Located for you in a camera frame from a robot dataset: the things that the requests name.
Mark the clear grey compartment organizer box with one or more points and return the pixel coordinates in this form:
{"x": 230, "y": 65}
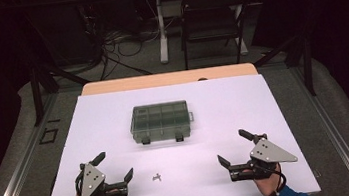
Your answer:
{"x": 160, "y": 121}

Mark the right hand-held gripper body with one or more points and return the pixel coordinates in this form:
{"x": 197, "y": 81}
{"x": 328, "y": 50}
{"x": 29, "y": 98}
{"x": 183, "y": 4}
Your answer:
{"x": 270, "y": 153}

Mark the person's right hand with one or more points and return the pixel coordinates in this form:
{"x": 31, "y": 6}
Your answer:
{"x": 269, "y": 185}

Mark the wooden table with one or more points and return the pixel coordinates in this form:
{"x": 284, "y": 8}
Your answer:
{"x": 166, "y": 78}

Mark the black metal frame stand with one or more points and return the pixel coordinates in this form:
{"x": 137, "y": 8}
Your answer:
{"x": 307, "y": 64}
{"x": 37, "y": 94}

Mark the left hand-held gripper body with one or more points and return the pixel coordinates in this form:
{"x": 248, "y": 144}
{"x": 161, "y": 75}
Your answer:
{"x": 90, "y": 180}

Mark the small silver screw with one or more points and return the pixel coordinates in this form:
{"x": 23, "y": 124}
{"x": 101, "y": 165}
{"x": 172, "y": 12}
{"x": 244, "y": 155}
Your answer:
{"x": 159, "y": 177}
{"x": 155, "y": 177}

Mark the black folding chair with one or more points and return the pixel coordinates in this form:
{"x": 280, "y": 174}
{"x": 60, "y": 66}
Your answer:
{"x": 210, "y": 23}

